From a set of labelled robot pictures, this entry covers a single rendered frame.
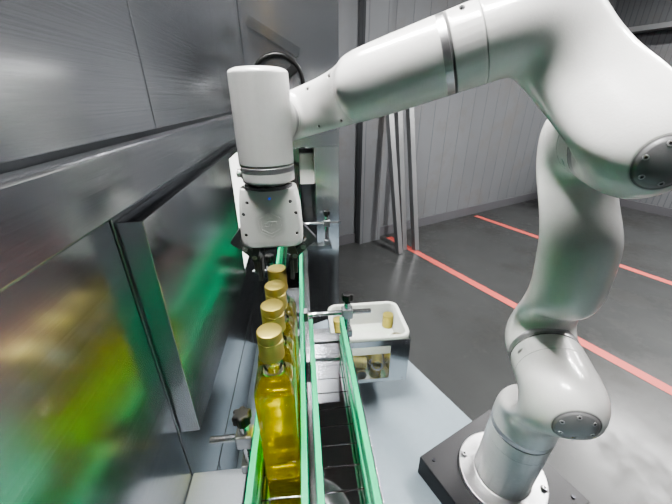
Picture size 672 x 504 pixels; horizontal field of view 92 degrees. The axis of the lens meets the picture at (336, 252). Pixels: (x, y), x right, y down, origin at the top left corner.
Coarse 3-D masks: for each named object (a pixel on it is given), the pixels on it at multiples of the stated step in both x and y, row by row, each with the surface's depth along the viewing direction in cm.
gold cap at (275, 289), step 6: (270, 282) 54; (276, 282) 54; (282, 282) 54; (264, 288) 54; (270, 288) 53; (276, 288) 53; (282, 288) 53; (270, 294) 53; (276, 294) 53; (282, 294) 53; (282, 300) 54
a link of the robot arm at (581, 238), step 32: (544, 128) 47; (544, 160) 47; (544, 192) 48; (576, 192) 45; (544, 224) 47; (576, 224) 44; (608, 224) 43; (544, 256) 48; (576, 256) 44; (608, 256) 43; (544, 288) 49; (576, 288) 45; (608, 288) 45; (512, 320) 62; (544, 320) 57; (576, 320) 57
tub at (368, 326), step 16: (336, 304) 104; (352, 304) 104; (368, 304) 104; (384, 304) 105; (352, 320) 106; (368, 320) 106; (400, 320) 97; (352, 336) 101; (368, 336) 90; (384, 336) 90; (400, 336) 90
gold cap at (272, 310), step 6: (270, 300) 50; (276, 300) 50; (264, 306) 48; (270, 306) 48; (276, 306) 48; (282, 306) 48; (264, 312) 47; (270, 312) 47; (276, 312) 48; (282, 312) 49; (264, 318) 48; (270, 318) 48; (276, 318) 48; (282, 318) 49; (282, 324) 49; (282, 330) 49
